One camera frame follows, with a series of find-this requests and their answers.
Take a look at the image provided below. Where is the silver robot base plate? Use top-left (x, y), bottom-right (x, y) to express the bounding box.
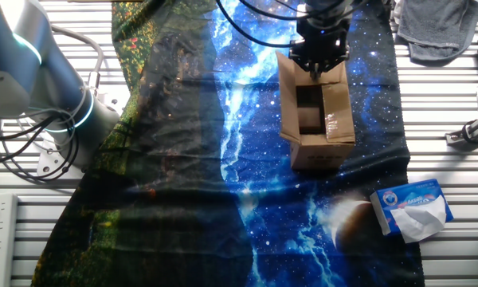
top-left (37, 93), bottom-right (120, 180)

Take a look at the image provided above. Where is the black looped cable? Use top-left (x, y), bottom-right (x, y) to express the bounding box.
top-left (0, 115), bottom-right (80, 185)

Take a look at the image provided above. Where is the blue tissue pack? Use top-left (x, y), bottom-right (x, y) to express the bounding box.
top-left (369, 178), bottom-right (454, 244)

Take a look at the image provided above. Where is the blue galaxy print cloth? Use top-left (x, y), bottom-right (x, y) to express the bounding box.
top-left (210, 0), bottom-right (425, 287)

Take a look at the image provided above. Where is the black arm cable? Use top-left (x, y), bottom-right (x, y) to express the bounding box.
top-left (238, 0), bottom-right (367, 22)
top-left (214, 0), bottom-right (300, 49)

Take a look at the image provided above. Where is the white power strip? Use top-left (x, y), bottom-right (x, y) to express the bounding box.
top-left (0, 193), bottom-right (19, 287)

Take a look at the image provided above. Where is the metal camera mount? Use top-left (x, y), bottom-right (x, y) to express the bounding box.
top-left (445, 117), bottom-right (478, 147)

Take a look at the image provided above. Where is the brown cardboard box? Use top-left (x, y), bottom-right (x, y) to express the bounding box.
top-left (276, 50), bottom-right (356, 171)

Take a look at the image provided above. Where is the grey towel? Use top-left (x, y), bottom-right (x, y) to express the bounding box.
top-left (396, 0), bottom-right (478, 68)

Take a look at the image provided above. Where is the thick grey cable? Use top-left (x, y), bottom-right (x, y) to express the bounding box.
top-left (51, 24), bottom-right (104, 95)

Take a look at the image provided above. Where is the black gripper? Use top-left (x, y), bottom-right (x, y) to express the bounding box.
top-left (288, 18), bottom-right (351, 80)

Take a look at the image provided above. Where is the dark forest print cloth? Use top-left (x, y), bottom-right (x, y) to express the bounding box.
top-left (31, 0), bottom-right (256, 287)

